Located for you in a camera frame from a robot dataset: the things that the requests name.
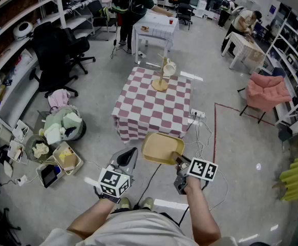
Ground white shelving unit with appliances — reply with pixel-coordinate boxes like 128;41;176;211
261;18;298;128

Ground pink cloth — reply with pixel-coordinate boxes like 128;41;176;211
48;88;72;110

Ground large black office chair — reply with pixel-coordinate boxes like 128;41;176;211
29;21;79;98

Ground person's white shirt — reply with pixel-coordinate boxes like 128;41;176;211
39;210;239;246

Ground white table with grid cloth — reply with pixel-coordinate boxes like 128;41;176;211
132;11;180;64

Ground person's left forearm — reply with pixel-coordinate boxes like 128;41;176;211
67;197;117;240

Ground white round appliance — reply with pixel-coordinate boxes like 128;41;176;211
12;21;34;42

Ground white bin with cardboard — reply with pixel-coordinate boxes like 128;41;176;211
52;140;84;176

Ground white bin with black tablet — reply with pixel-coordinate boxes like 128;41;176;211
35;155;63;189

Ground green ribbed stool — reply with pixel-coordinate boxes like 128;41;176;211
278;156;298;202

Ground person's right forearm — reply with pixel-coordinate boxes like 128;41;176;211
183;175;222;242

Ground black cable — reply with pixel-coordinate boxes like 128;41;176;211
135;163;162;210

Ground white power adapter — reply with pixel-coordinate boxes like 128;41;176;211
16;174;28;187

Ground wooden mug tree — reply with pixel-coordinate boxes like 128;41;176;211
151;52;175;92

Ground yellow plastic tray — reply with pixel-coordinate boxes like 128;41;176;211
141;132;185;166

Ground black wrist strap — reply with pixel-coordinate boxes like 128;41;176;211
94;186;122;204

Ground white mug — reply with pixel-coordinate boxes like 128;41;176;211
163;57;177;76

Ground white table with cream cloth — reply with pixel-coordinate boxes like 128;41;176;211
221;31;266;74

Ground white power strip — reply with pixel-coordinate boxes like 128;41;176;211
189;108;206;119

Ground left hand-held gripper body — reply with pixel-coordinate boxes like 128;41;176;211
97;162;134;198

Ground pink checkered cloth table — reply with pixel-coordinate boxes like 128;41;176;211
111;67;193;145

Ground person's shoe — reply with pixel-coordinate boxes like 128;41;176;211
140;197;155;210
118;197;131;210

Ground round woven basket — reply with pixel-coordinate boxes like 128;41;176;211
25;134;50;163

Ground black visitor chair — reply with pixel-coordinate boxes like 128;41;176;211
87;0;118;35

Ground person's right shoe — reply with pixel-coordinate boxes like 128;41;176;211
140;197;155;210

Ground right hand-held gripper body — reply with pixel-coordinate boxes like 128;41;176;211
174;157;218;195

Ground laundry basket with clothes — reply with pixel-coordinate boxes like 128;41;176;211
38;106;87;145

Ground white storage bin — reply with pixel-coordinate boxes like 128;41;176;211
7;140;25;161
11;119;30;143

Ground person's left shoe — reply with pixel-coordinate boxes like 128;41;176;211
118;197;131;210

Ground white shelving unit brick wall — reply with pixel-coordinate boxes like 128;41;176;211
0;0;95;138

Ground white cable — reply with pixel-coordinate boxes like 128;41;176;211
186;116;214;160

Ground pink armchair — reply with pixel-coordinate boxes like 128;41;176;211
237;72;293;125

